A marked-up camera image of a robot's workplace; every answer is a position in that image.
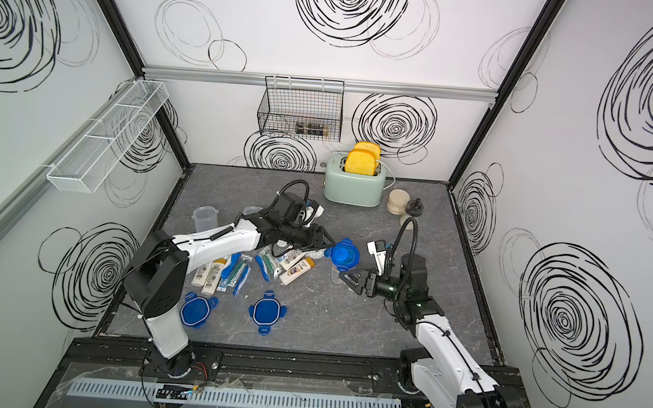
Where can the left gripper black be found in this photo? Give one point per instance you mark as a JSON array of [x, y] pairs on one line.
[[314, 239]]

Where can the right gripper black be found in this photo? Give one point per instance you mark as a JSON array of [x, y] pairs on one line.
[[371, 277]]

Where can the clear container blue lid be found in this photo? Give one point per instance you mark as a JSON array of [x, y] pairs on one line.
[[343, 256], [251, 210]]

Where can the clear plastic container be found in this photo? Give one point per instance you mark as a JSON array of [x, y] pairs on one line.
[[205, 218]]

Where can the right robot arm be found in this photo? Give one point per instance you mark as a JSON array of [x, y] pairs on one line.
[[441, 368]]

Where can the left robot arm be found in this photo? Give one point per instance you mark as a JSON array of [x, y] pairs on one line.
[[155, 276]]

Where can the mint green toaster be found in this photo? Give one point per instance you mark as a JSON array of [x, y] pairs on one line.
[[350, 189]]

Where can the blue white toothbrush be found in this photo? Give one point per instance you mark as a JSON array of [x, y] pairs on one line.
[[241, 281]]

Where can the yellow sponge toast front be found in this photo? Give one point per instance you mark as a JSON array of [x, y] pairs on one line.
[[361, 162]]

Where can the yellow sponge toast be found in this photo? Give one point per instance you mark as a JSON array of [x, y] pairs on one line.
[[370, 147], [361, 162]]

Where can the beige round jar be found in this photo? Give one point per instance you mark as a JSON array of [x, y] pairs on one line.
[[397, 201]]

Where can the small bottle black cap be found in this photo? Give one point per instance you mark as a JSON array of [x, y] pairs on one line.
[[414, 209]]

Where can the yellow sponge toast back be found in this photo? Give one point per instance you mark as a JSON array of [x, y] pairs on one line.
[[370, 147]]

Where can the white lotion tube orange cap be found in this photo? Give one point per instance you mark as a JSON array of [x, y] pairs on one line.
[[201, 276]]

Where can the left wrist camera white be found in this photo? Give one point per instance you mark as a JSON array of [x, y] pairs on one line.
[[312, 211]]

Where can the black wire wall basket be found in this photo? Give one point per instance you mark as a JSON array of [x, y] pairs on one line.
[[306, 108]]

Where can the white slotted cable duct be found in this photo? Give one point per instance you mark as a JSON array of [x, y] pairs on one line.
[[225, 397]]

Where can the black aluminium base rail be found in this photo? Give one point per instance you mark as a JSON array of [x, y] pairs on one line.
[[381, 375]]

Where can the white mesh wall shelf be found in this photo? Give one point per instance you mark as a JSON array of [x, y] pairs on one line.
[[125, 134]]

